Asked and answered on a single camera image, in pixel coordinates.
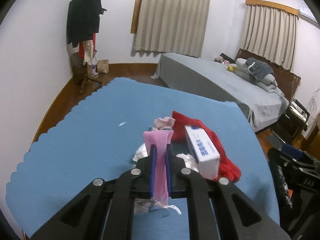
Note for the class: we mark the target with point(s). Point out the blue table cloth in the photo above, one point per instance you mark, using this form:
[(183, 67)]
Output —
[(99, 136)]

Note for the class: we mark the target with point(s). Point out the left beige curtain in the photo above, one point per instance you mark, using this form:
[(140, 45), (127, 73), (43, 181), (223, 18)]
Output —
[(172, 26)]

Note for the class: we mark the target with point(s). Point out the pink plush toy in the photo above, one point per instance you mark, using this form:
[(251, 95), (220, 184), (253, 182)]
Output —
[(221, 60)]

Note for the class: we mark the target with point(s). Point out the yellow plush toy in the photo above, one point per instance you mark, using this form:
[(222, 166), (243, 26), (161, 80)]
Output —
[(232, 69)]

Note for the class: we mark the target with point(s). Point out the black hanging jacket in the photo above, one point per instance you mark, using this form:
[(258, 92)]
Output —
[(83, 20)]

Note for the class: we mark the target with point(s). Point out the dark floor mat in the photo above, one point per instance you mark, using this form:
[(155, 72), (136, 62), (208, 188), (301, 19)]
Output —
[(275, 141)]

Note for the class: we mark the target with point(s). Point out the wicker laundry basket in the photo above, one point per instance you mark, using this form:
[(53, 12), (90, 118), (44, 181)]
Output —
[(76, 60)]

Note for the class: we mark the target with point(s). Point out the red hanging garment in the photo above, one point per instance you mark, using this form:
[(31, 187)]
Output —
[(81, 46)]

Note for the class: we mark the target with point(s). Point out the wooden coat rack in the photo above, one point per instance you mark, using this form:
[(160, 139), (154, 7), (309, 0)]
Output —
[(87, 75)]

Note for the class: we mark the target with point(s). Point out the pink baby socks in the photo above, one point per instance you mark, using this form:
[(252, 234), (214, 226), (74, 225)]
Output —
[(165, 123)]

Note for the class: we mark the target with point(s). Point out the red glove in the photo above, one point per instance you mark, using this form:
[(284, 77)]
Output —
[(228, 169), (181, 121)]

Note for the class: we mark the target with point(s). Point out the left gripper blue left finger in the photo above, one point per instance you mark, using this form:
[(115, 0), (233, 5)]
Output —
[(103, 209)]

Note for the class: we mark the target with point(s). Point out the beige curtain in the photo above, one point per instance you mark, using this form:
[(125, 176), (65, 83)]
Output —
[(270, 33), (172, 26)]

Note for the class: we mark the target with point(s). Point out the bed with grey sheet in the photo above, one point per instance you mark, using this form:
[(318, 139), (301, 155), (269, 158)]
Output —
[(212, 80)]

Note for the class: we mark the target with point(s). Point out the pink face mask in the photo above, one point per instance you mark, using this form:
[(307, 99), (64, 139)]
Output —
[(156, 143)]

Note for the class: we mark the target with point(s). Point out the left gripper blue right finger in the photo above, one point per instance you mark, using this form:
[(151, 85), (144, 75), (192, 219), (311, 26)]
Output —
[(217, 209)]

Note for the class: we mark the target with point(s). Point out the white blue paper box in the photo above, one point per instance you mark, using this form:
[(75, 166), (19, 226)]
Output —
[(204, 152)]

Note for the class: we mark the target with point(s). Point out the beige hanging garment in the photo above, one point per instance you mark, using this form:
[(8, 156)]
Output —
[(89, 53)]

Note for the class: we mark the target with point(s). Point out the black lined trash bin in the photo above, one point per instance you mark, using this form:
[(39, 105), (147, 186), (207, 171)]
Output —
[(280, 185)]

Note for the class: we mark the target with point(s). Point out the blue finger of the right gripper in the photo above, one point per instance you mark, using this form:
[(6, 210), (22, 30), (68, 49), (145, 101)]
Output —
[(291, 150)]

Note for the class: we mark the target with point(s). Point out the right beige curtain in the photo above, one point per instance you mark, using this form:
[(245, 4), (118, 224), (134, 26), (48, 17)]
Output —
[(270, 33)]

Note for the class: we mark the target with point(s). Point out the black metal chair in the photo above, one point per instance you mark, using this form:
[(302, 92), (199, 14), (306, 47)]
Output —
[(291, 123)]

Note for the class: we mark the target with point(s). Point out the grey folded blankets pile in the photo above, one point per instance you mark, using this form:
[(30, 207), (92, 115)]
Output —
[(258, 73)]

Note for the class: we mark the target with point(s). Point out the brown paper bag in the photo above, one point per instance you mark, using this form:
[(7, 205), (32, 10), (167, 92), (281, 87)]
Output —
[(102, 66)]

